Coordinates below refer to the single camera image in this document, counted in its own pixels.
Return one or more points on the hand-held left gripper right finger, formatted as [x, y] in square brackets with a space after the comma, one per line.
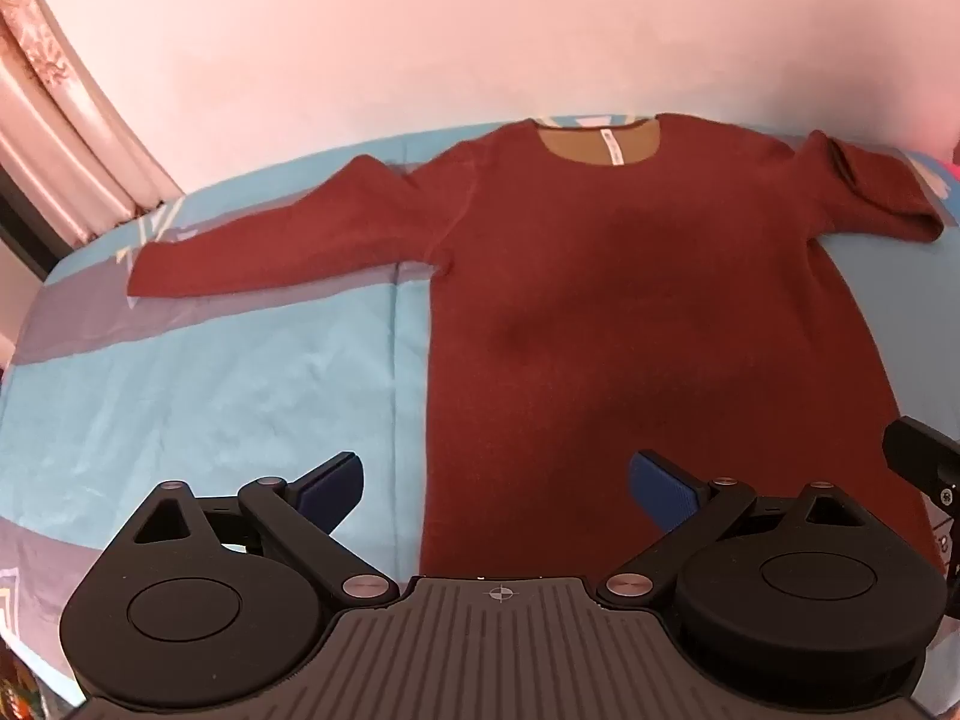
[660, 491]

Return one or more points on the dark red knit sweater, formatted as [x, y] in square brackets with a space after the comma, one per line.
[600, 315]

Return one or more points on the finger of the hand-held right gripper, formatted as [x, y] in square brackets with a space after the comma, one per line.
[919, 454]

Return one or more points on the pink patterned curtain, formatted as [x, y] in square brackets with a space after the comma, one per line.
[67, 135]

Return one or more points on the blue and grey bedsheet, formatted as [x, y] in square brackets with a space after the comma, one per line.
[225, 390]

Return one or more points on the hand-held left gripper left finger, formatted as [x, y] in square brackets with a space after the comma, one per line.
[334, 491]

